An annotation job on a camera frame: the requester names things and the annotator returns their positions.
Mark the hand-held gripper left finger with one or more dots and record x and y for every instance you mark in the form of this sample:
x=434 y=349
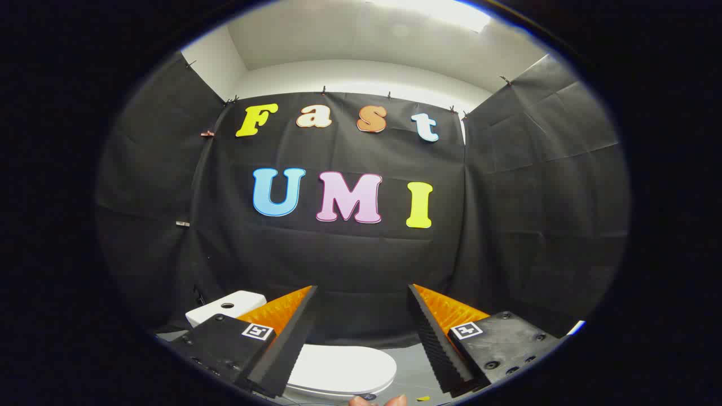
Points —
x=287 y=349

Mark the black backdrop cloth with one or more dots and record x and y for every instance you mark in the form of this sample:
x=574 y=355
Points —
x=350 y=254

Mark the white toilet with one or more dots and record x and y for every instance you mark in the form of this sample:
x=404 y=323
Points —
x=225 y=309

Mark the white toilet lid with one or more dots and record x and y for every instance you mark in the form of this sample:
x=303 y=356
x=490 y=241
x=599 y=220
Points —
x=344 y=366

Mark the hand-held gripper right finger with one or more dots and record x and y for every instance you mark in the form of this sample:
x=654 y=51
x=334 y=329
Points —
x=437 y=349

